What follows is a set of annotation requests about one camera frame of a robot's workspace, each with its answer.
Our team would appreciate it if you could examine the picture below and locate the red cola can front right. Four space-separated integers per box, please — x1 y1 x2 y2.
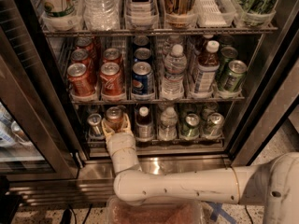
100 62 123 96

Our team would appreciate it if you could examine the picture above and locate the fridge door right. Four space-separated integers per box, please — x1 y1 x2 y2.
232 33 299 166

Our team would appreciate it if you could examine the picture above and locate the green can bottom left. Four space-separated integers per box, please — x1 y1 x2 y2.
180 113 200 140

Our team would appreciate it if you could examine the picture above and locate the water bottle bottom shelf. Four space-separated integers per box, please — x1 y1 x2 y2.
158 106 178 141

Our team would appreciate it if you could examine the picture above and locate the blue pepsi can front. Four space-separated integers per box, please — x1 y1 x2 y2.
132 62 153 95

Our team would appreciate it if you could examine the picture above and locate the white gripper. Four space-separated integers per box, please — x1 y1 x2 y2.
101 113 141 175

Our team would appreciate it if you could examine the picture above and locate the brown tea bottle shelf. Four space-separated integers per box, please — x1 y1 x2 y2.
192 40 220 93
136 106 153 142

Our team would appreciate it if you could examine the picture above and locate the tall white green can top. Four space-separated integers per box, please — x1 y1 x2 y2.
35 0 82 19

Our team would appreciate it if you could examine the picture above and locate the red cola can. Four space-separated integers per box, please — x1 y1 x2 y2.
75 36 97 60
103 48 122 65
71 49 96 78
67 63 95 96
100 62 123 96

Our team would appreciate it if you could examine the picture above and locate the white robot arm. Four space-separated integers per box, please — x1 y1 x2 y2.
106 131 299 224

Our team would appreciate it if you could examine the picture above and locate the fridge glass door left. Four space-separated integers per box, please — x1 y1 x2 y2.
0 34 78 182

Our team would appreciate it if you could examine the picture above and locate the orange soda can front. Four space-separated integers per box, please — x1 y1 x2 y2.
106 106 124 133

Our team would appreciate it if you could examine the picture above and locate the black cable right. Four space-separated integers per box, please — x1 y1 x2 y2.
244 204 255 224

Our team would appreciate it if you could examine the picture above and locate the brown tea bottle bottom shelf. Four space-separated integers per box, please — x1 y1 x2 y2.
136 106 153 142

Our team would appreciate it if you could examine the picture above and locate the clear plastic bin on floor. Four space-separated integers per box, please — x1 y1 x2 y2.
105 196 206 224

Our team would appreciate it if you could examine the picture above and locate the green can middle front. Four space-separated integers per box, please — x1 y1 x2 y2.
218 60 247 92

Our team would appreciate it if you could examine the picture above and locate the red cola can front left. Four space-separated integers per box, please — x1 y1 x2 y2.
67 63 95 96

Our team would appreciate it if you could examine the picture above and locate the clear water bottle top shelf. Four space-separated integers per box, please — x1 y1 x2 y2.
83 0 120 31

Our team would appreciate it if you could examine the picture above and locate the slim silver can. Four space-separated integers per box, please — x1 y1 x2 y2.
87 113 103 137

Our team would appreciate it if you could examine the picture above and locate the green can bottom right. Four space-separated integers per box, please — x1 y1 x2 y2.
203 113 224 139

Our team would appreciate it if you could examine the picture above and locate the brown tea bottle middle shelf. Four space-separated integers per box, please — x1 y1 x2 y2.
192 40 220 93

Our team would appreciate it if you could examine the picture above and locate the empty white plastic tray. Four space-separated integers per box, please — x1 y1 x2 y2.
196 0 236 28

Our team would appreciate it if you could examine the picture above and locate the blue pepsi can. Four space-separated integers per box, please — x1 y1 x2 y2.
134 48 152 63
132 62 153 95

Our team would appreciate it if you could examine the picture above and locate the blue tape cross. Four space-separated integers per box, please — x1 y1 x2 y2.
208 203 236 224

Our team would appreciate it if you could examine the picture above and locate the water bottle middle shelf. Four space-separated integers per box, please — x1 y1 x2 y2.
162 44 187 100

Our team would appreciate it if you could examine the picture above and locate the tall brown can top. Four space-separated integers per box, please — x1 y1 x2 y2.
164 0 196 28

